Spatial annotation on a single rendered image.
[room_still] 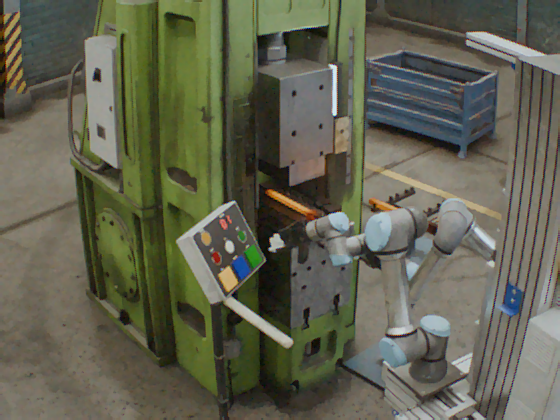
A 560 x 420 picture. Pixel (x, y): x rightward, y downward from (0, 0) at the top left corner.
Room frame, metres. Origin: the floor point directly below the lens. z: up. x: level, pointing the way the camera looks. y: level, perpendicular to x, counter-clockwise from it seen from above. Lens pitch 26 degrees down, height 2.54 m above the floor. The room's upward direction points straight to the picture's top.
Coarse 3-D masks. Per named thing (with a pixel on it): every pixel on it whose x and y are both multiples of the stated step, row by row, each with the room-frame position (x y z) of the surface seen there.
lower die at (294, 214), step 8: (264, 184) 3.47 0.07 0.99; (272, 184) 3.47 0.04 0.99; (264, 192) 3.36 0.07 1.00; (280, 192) 3.38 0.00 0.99; (264, 200) 3.29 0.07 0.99; (272, 200) 3.29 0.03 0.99; (296, 200) 3.29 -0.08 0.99; (264, 208) 3.23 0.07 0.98; (272, 208) 3.22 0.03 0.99; (280, 208) 3.21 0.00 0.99; (288, 208) 3.21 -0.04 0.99; (312, 208) 3.20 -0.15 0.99; (264, 216) 3.19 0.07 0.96; (280, 216) 3.15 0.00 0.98; (288, 216) 3.13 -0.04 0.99; (296, 216) 3.13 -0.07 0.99; (304, 216) 3.12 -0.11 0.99; (280, 224) 3.10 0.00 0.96; (288, 224) 3.07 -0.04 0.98
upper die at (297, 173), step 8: (312, 160) 3.13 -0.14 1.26; (320, 160) 3.16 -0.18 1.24; (264, 168) 3.19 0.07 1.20; (272, 168) 3.14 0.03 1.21; (288, 168) 3.06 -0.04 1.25; (296, 168) 3.08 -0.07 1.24; (304, 168) 3.11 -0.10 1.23; (312, 168) 3.13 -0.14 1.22; (320, 168) 3.16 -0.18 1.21; (272, 176) 3.14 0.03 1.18; (280, 176) 3.10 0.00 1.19; (288, 176) 3.06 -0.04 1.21; (296, 176) 3.08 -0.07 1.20; (304, 176) 3.11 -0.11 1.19; (312, 176) 3.14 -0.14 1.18; (288, 184) 3.06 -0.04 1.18
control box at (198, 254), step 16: (224, 208) 2.78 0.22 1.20; (208, 224) 2.65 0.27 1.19; (224, 224) 2.72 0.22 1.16; (240, 224) 2.79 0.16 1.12; (176, 240) 2.57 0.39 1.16; (192, 240) 2.54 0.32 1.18; (224, 240) 2.67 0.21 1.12; (240, 240) 2.73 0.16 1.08; (192, 256) 2.54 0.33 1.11; (208, 256) 2.55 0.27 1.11; (224, 256) 2.61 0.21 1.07; (208, 272) 2.51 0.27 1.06; (208, 288) 2.51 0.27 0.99; (224, 288) 2.51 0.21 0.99
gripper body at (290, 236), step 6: (294, 222) 2.68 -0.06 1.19; (300, 222) 2.63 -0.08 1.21; (306, 222) 2.64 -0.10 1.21; (288, 228) 2.63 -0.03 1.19; (294, 228) 2.64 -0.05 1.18; (300, 228) 2.62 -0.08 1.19; (282, 234) 2.65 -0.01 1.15; (288, 234) 2.62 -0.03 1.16; (294, 234) 2.63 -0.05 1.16; (300, 234) 2.63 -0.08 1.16; (306, 234) 2.59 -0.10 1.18; (282, 240) 2.64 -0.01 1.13; (288, 240) 2.63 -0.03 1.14; (294, 240) 2.62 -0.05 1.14; (312, 240) 2.60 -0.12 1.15; (294, 246) 2.61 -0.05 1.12
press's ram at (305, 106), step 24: (264, 72) 3.12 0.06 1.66; (288, 72) 3.12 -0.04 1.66; (312, 72) 3.13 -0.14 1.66; (264, 96) 3.10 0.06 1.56; (288, 96) 3.05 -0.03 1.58; (312, 96) 3.13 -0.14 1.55; (264, 120) 3.10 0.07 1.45; (288, 120) 3.05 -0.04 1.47; (312, 120) 3.13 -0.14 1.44; (264, 144) 3.11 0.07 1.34; (288, 144) 3.05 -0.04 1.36; (312, 144) 3.13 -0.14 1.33
